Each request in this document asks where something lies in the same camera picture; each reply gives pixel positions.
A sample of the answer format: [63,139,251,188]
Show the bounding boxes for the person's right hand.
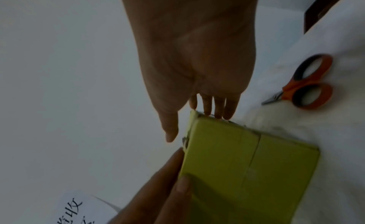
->
[119,0,260,143]

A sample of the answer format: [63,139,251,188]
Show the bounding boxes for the person's left hand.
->
[108,147,193,224]

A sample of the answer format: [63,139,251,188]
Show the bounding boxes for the yellow-green box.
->
[178,109,321,224]

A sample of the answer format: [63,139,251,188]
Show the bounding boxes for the white paper with black writing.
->
[49,189,121,224]

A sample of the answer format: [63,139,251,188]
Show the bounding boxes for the orange and black scissors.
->
[261,53,334,110]

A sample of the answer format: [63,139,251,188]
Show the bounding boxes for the dark brown wooden furniture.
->
[303,0,348,35]

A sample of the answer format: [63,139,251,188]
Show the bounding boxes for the white cloth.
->
[234,0,365,224]

